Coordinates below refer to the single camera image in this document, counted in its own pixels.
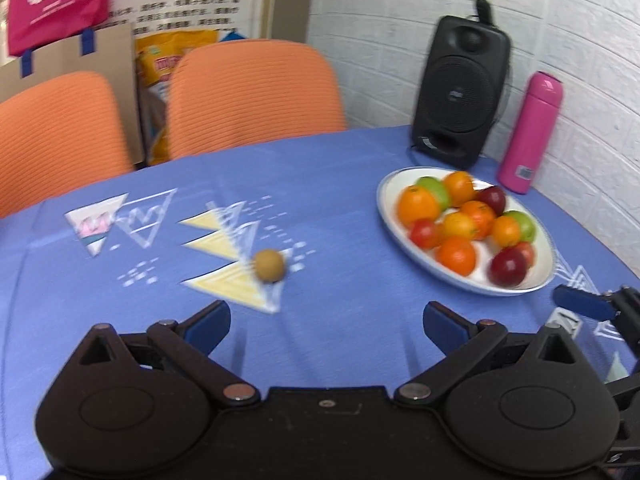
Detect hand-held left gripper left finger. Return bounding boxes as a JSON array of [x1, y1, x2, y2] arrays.
[[70, 300, 262, 407]]

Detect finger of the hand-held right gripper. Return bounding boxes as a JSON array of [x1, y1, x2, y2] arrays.
[[552, 284, 640, 343], [606, 362, 640, 466]]

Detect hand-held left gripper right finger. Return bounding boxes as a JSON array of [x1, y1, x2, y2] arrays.
[[395, 301, 586, 407]]

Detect deep orange tangerine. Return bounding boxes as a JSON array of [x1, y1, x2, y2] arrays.
[[460, 200, 496, 240], [435, 236, 477, 277]]

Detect pink red plum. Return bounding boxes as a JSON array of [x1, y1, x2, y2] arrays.
[[512, 241, 537, 268]]

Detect dark red plum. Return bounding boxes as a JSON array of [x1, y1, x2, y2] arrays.
[[488, 247, 528, 288], [477, 186, 507, 216]]

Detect brown longan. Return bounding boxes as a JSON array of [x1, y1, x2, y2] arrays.
[[252, 249, 287, 285]]

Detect red green plum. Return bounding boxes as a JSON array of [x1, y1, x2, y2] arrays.
[[410, 217, 443, 250]]

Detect small kumquat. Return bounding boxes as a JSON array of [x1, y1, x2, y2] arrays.
[[490, 216, 522, 248], [441, 211, 476, 240]]

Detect smooth orange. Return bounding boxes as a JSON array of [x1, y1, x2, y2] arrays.
[[444, 171, 476, 207], [397, 186, 442, 228]]

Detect white oval plate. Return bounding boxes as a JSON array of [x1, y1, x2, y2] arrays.
[[376, 166, 557, 297]]

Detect blue printed tablecloth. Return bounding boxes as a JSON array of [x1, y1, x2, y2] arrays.
[[0, 125, 640, 480]]

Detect pink bottle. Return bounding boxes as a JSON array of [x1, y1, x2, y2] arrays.
[[496, 71, 564, 196]]

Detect orange chair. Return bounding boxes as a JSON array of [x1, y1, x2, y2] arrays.
[[0, 71, 135, 221], [167, 40, 348, 161]]

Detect black speaker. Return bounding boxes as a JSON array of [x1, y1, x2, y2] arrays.
[[411, 0, 512, 171]]

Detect yellow snack bag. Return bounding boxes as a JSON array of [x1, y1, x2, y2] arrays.
[[134, 29, 221, 166]]

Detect magenta fabric bag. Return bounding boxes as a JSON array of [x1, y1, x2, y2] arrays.
[[7, 0, 112, 58]]

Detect brown paper bag blue handles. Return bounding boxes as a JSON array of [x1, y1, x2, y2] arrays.
[[0, 22, 151, 168]]

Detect wall poster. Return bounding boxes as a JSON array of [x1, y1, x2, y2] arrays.
[[97, 0, 281, 41]]

